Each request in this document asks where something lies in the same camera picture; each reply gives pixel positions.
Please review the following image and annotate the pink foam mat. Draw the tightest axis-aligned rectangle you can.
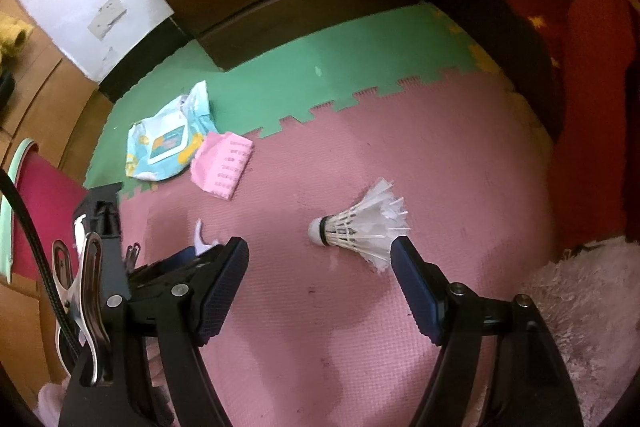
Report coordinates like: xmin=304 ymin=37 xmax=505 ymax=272
xmin=82 ymin=67 xmax=556 ymax=427

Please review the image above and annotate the pink paper packet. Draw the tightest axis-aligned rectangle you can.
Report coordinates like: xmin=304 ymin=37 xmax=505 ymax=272
xmin=191 ymin=131 xmax=255 ymax=200

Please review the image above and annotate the green foam mat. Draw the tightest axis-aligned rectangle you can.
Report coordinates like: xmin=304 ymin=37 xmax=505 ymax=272
xmin=82 ymin=2 xmax=496 ymax=195

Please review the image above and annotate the red bucket with green rim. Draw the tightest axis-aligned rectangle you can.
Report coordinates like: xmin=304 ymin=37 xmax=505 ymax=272
xmin=0 ymin=139 xmax=91 ymax=283

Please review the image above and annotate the white feather shuttlecock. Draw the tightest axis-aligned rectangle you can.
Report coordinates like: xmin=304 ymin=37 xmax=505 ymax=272
xmin=307 ymin=178 xmax=411 ymax=276

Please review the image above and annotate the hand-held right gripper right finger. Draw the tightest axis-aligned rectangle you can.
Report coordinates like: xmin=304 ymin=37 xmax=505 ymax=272
xmin=389 ymin=234 xmax=586 ymax=427

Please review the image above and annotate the yellow plush toy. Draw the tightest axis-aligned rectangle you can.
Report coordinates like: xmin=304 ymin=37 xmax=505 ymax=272
xmin=0 ymin=14 xmax=28 ymax=62

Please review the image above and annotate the light blue wet wipes pack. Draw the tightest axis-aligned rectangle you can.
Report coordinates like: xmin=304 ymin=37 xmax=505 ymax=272
xmin=126 ymin=80 xmax=218 ymax=182

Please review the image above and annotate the pink fluffy cloth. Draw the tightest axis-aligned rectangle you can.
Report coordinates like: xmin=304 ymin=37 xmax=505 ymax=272
xmin=475 ymin=234 xmax=640 ymax=427

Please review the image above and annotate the white wall socket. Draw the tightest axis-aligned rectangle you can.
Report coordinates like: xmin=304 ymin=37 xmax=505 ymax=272
xmin=87 ymin=0 xmax=128 ymax=40

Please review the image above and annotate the black bag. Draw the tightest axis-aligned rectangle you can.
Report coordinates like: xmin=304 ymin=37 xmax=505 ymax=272
xmin=0 ymin=72 xmax=16 ymax=110

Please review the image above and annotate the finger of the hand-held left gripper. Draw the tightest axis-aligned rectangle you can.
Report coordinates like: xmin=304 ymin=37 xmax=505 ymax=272
xmin=127 ymin=246 xmax=222 ymax=294

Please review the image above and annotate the red bed cover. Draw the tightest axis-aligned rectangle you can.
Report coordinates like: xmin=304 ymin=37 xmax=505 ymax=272
xmin=430 ymin=0 xmax=640 ymax=253

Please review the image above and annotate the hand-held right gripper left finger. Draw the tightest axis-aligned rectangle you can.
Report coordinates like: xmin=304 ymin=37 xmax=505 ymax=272
xmin=59 ymin=236 xmax=251 ymax=427

